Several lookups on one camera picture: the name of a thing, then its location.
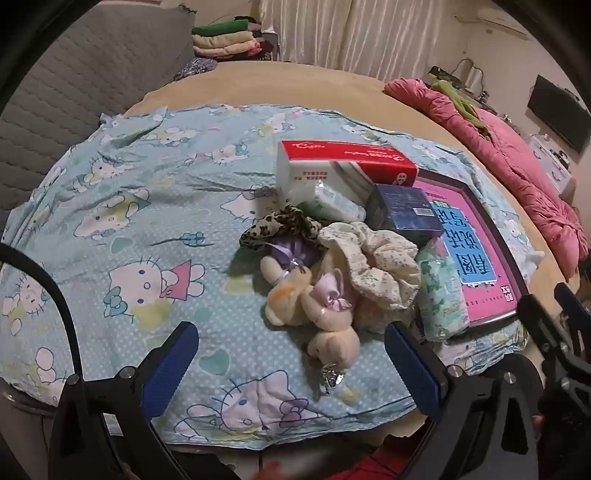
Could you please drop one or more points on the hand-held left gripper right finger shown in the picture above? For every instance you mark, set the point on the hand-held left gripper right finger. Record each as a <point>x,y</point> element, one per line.
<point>413,369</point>

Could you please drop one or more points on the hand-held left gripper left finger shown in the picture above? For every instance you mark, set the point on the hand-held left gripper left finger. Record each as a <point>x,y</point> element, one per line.
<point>171,364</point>

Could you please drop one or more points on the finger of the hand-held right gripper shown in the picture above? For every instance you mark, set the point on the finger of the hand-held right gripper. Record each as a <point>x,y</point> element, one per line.
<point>572,300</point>
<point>538,316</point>

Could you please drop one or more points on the green patterned tissue pack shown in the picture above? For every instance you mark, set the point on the green patterned tissue pack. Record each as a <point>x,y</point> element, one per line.
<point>438,295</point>

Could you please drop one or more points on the plush with purple bow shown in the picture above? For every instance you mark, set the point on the plush with purple bow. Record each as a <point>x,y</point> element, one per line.
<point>330,300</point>

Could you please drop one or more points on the cream floral scrunchie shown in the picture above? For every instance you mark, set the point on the cream floral scrunchie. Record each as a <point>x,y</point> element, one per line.
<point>392,258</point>

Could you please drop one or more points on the pink shallow box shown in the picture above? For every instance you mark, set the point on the pink shallow box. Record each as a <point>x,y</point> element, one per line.
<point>461,196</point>

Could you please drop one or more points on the leopard print scrunchie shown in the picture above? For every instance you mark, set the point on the leopard print scrunchie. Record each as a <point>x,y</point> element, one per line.
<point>277,226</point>

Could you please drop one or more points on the small white green tissue packet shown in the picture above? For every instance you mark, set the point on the small white green tissue packet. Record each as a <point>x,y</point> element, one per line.
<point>337,203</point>

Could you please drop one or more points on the small beige plush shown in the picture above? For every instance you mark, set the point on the small beige plush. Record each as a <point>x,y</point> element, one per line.
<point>334,344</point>

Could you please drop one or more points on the silver foil charm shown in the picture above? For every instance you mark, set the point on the silver foil charm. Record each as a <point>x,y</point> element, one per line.
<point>330,376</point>

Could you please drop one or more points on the red patterned clothing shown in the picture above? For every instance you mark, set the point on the red patterned clothing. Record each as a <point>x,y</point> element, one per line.
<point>388,464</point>

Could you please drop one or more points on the cream plush bear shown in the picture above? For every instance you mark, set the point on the cream plush bear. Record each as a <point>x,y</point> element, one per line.
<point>281,295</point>

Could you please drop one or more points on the white drawer cabinet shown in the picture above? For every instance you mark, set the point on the white drawer cabinet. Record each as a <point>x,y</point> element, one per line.
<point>549,166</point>

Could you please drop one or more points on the pink quilt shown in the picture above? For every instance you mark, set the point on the pink quilt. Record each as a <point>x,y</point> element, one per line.
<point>521,170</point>

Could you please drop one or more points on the dark blue box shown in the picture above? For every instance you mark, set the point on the dark blue box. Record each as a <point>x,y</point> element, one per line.
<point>401,212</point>

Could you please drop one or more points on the printed cartoon cat blanket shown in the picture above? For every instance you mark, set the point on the printed cartoon cat blanket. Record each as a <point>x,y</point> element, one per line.
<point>138,207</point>

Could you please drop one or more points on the purple sachet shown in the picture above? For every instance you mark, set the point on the purple sachet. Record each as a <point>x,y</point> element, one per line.
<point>295,254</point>

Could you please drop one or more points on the red and white box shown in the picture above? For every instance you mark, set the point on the red and white box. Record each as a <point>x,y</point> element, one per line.
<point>351,159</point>

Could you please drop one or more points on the green garment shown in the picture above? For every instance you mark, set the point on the green garment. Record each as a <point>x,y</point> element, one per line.
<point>461,104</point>

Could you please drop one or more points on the dark printed flat box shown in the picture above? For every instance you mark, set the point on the dark printed flat box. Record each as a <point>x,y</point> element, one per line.
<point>443,73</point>

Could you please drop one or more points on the beige bed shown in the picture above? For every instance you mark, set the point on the beige bed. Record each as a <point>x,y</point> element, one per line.
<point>323,87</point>

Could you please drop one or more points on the dark floral cloth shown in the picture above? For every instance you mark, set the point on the dark floral cloth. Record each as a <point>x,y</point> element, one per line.
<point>194,69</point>

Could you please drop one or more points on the grey quilted headboard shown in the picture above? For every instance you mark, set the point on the grey quilted headboard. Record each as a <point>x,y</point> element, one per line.
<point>92,60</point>

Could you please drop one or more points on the stack of folded clothes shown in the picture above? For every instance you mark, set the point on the stack of folded clothes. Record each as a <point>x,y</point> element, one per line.
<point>217,44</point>

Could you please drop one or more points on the white curtain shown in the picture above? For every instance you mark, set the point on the white curtain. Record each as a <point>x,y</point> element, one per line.
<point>346,32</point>

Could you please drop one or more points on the black wall television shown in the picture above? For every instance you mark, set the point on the black wall television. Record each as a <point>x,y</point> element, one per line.
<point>554,110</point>

